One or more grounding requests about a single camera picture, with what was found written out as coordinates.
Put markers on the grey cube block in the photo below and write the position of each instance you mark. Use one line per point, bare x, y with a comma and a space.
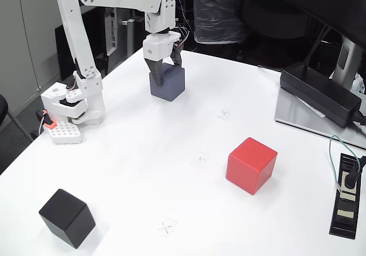
171, 87

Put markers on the black cube block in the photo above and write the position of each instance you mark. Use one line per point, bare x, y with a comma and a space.
65, 217

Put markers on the grey computer tower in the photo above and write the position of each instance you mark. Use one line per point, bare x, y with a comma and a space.
111, 39

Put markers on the plastic wrapped black bin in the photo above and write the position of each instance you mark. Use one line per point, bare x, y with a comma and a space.
214, 19

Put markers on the black flat panel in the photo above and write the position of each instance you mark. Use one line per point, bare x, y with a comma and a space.
64, 61

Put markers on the white perforated clamp plate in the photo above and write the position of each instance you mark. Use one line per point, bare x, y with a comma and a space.
64, 133

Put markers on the red cube block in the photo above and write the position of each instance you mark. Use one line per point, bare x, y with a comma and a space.
248, 164

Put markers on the silver monitor stand base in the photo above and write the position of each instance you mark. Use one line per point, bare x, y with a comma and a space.
297, 116

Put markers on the black power adapter brick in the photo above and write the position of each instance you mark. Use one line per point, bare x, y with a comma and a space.
317, 93

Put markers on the white paper sheet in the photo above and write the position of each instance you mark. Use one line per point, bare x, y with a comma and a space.
313, 108

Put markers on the black office chair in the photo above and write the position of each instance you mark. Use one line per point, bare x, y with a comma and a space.
3, 107

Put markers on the silver monitor stand neck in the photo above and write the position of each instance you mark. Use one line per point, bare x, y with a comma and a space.
347, 59

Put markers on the white crumpled plastic bag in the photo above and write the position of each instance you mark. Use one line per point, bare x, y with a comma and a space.
359, 83

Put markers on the black power plug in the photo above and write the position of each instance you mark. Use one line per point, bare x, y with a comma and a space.
350, 180

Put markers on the black power strip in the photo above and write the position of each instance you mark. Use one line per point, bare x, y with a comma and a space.
346, 210

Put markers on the silver metal post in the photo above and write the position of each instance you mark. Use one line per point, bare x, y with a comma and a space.
128, 39

